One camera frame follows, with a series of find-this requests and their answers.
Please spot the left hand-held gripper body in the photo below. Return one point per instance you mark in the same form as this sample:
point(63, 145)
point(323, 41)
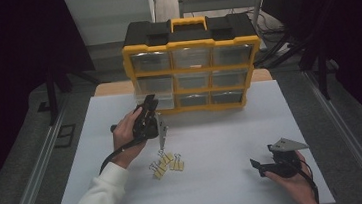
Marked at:
point(146, 127)

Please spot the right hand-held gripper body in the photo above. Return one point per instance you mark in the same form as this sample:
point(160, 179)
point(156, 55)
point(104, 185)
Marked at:
point(287, 163)

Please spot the clear plastic drawer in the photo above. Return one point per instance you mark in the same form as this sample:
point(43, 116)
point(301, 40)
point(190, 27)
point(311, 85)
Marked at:
point(166, 101)

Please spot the yellow black storage organizer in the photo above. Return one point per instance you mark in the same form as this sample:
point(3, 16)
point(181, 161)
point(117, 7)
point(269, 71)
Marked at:
point(149, 34)

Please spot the person's right hand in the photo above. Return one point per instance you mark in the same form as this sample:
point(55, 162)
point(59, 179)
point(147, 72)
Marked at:
point(294, 185)

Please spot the person's left hand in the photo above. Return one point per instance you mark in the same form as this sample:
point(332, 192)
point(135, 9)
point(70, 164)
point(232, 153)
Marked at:
point(125, 137)

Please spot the wooden table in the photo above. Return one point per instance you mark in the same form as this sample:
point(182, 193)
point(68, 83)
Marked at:
point(114, 89)

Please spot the white table mat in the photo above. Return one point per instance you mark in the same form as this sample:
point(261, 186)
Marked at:
point(222, 134)

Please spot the set of clear drawers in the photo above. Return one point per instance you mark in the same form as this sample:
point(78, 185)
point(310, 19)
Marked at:
point(191, 58)

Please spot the black stand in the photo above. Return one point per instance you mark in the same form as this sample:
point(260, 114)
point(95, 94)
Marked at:
point(323, 78)
point(52, 101)

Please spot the white panel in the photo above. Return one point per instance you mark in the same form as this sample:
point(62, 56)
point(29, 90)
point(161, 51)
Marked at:
point(107, 18)

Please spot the aluminium frame rail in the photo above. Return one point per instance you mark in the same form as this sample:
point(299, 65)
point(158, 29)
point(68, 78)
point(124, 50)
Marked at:
point(38, 176)
point(346, 133)

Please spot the grey metal shelf frame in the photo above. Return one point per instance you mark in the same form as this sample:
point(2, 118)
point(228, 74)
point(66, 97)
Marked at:
point(218, 2)

